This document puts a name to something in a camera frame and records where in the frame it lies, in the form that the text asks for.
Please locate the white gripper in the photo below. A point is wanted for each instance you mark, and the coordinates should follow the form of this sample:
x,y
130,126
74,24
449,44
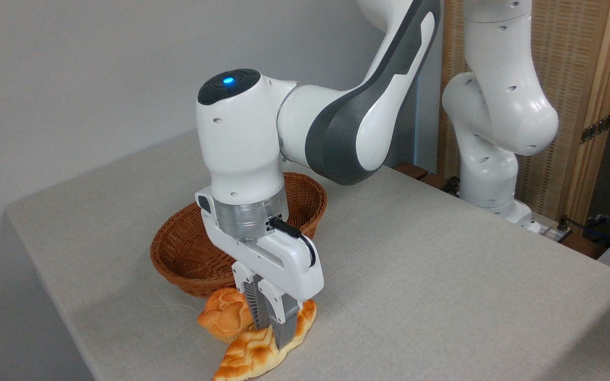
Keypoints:
x,y
284,264

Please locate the long braided bread loaf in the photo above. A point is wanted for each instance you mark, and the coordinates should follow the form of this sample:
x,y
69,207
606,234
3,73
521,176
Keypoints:
x,y
247,354

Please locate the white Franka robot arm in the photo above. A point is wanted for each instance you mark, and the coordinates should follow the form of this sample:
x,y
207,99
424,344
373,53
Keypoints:
x,y
241,137

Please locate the round knotted bread roll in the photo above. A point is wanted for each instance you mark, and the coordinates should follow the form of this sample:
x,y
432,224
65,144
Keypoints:
x,y
223,317

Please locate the brown wicker oval basket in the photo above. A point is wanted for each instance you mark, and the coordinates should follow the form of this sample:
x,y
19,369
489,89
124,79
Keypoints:
x,y
183,254

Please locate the silver metal wrist flange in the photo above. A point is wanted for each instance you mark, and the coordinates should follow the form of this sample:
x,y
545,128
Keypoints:
x,y
247,219

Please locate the grey linen tablecloth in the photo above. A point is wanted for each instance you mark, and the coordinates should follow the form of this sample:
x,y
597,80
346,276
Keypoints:
x,y
442,291

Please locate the metal screen hinge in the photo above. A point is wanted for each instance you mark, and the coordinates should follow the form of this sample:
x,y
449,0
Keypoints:
x,y
596,128

